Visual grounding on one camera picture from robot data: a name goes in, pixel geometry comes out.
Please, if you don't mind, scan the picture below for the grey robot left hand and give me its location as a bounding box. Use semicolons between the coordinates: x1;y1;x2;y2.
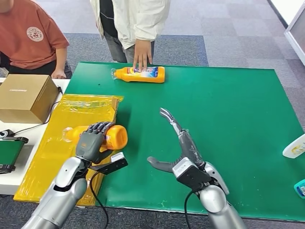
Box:
75;121;115;165

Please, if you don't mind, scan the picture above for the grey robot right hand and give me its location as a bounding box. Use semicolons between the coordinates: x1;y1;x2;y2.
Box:
146;107;207;174

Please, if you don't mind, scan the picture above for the person's hand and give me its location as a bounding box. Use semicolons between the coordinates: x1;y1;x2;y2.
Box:
133;39;153;73
50;69;67;80

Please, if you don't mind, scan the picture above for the orange bottle with blue label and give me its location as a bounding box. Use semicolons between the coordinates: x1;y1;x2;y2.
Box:
111;66;166;84
63;125;129;152

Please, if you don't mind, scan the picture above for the white plastic bottle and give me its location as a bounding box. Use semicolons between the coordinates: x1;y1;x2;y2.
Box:
282;134;305;159

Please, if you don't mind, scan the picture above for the person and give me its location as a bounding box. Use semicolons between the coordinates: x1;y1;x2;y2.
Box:
0;0;73;80
90;0;171;64

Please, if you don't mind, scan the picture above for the green table mat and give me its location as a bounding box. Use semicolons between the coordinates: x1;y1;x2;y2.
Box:
65;61;305;222

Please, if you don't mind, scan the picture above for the brown cardboard box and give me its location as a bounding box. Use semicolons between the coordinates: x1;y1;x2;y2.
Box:
0;74;59;125

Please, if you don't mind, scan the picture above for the yellow film wrapped cardboard sheet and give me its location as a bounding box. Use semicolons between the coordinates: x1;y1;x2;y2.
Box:
13;94;124;207

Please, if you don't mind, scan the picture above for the white side table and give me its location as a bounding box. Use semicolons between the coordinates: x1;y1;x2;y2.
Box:
0;77;71;196

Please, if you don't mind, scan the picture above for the small black device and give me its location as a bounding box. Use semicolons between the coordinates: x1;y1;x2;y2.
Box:
0;129;15;139

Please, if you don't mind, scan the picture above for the green tray with black rim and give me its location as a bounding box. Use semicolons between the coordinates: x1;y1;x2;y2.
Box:
0;135;29;174

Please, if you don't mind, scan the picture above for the teal plastic container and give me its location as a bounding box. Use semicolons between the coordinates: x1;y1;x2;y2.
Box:
294;179;305;199

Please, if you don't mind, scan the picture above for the white framed sign board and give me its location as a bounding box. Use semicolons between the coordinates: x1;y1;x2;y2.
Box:
284;0;305;67

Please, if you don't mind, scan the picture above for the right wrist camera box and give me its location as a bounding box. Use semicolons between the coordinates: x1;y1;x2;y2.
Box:
172;157;212;193

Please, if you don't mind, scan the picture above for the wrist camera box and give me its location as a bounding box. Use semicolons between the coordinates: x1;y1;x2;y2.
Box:
172;157;212;193
89;152;129;176

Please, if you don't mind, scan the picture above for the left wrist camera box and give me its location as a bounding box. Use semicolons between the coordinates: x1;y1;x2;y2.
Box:
89;152;129;176

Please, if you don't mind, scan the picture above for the thin black cable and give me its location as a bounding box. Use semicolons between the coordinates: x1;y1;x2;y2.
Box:
14;86;64;136

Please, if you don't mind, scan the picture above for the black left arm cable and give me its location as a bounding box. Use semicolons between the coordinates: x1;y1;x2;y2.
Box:
89;172;110;229

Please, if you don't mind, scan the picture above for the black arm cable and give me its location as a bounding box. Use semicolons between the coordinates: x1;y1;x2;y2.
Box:
184;190;194;229
89;172;110;229

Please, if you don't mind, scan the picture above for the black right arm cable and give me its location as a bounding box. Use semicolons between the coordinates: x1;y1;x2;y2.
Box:
184;190;194;229

